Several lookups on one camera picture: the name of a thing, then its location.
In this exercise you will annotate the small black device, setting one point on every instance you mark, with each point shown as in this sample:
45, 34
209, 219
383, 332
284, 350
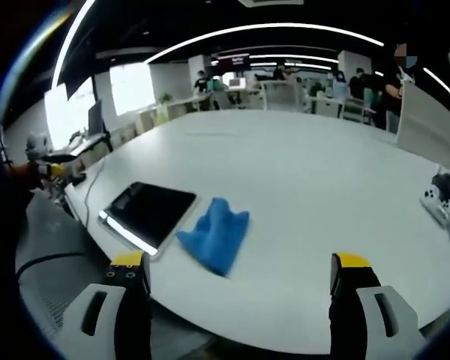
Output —
78, 179

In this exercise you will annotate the green potted plant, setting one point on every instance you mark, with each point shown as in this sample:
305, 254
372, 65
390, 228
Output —
165, 98

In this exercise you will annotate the grey desk partition panel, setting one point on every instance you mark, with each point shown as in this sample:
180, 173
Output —
429, 116

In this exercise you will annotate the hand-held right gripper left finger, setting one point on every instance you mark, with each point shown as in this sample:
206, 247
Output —
131, 300

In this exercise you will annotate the white game controller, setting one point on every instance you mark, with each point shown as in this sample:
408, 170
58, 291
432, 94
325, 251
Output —
440, 189

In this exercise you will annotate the white device on table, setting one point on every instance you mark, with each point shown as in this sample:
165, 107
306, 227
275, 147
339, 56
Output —
440, 213

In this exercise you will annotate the black tablet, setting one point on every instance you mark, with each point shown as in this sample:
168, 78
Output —
150, 215

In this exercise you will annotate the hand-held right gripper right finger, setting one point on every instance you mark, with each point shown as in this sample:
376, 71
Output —
356, 300

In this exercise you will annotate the blue cleaning cloth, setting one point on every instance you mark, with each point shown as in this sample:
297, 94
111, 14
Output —
216, 238

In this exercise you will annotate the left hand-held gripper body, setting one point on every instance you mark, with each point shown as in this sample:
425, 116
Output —
35, 148

